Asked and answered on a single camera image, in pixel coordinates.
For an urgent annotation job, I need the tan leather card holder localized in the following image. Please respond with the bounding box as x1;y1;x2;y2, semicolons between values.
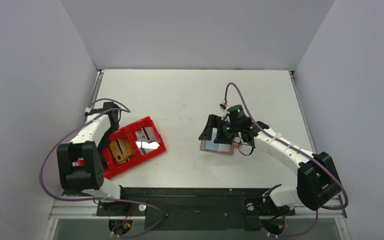
200;131;235;156

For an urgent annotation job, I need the red three-compartment bin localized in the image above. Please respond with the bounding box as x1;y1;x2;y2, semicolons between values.
102;116;167;179

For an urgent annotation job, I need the silver mirrored card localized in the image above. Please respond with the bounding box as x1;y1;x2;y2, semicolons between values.
135;126;160;155

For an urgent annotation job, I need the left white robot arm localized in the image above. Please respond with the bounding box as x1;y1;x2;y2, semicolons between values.
56;101;122;202

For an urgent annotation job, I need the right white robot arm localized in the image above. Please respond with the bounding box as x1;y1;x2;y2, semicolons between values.
198;104;341;213

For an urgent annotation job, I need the gold cards stack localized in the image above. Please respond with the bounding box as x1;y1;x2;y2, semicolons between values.
109;138;135;165

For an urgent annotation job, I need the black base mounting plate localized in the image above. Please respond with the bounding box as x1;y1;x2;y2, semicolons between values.
96;187;296;232

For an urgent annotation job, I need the aluminium frame rail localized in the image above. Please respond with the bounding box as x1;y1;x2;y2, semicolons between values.
43;188;350;240

